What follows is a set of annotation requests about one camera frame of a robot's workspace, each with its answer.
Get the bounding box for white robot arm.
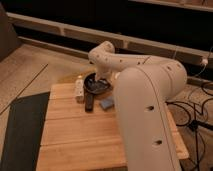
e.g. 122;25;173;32
88;41;187;171

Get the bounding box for dark ceramic bowl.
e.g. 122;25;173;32
84;73;112;95

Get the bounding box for small white bottle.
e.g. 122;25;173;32
75;75;84;103

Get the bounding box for blue sponge block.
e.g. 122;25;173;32
100;96;114;110

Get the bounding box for dark floor mat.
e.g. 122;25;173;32
0;92;50;171

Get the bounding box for white shelf frame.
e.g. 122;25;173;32
7;12;213;68

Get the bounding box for black floor cables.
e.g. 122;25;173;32
166;79;213;171

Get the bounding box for white wall plug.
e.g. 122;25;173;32
201;58;208;66

